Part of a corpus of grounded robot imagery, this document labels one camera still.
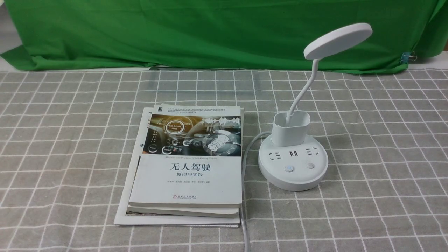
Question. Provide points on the white desk lamp with sockets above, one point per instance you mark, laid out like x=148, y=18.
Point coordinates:
x=289, y=157

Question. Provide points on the top self-driving textbook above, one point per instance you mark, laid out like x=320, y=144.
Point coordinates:
x=190, y=175

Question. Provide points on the middle white book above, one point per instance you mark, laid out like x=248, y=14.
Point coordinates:
x=182, y=210

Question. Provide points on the bottom large white book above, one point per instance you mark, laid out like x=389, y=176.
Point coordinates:
x=122, y=216

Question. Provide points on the grey checkered tablecloth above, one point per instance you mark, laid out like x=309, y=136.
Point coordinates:
x=66, y=140

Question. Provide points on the blue binder clip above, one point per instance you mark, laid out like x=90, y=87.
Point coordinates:
x=408, y=57

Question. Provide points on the green backdrop cloth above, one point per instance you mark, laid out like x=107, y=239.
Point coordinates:
x=220, y=34

